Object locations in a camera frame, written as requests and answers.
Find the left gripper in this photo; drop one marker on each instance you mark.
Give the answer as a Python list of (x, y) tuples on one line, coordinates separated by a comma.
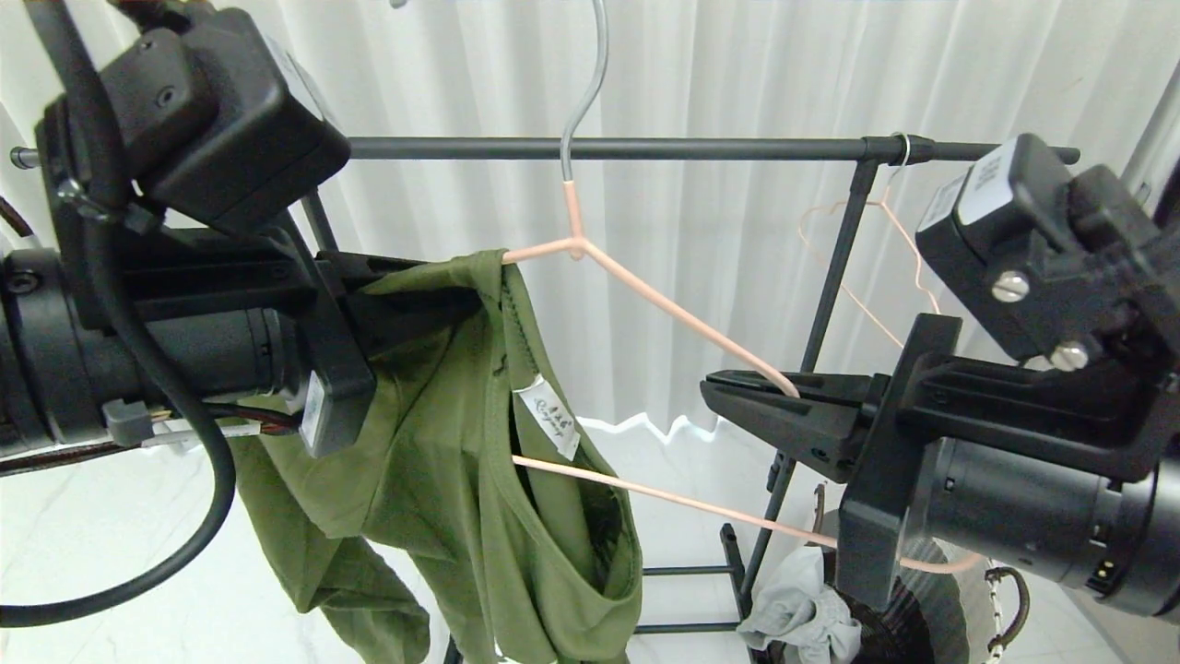
[(184, 369)]

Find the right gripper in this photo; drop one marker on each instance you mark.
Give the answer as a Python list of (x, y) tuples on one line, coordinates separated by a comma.
[(1014, 498)]

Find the green printed shirt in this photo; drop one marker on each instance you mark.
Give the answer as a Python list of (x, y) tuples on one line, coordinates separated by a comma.
[(442, 443)]

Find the pink clothes hanger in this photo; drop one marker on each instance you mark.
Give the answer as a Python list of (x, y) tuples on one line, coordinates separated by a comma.
[(914, 251), (575, 242)]

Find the pale grey shorts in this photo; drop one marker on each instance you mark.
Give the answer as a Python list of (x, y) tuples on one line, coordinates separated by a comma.
[(797, 613)]

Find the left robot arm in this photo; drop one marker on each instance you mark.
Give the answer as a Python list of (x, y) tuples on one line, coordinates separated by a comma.
[(46, 458)]

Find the white laundry basket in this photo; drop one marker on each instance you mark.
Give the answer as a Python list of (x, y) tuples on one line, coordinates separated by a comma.
[(922, 609)]

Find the black clothes rack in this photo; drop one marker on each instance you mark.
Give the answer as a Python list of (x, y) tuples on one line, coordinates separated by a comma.
[(645, 148)]

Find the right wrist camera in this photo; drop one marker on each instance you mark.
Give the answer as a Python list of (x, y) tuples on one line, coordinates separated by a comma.
[(1014, 240)]

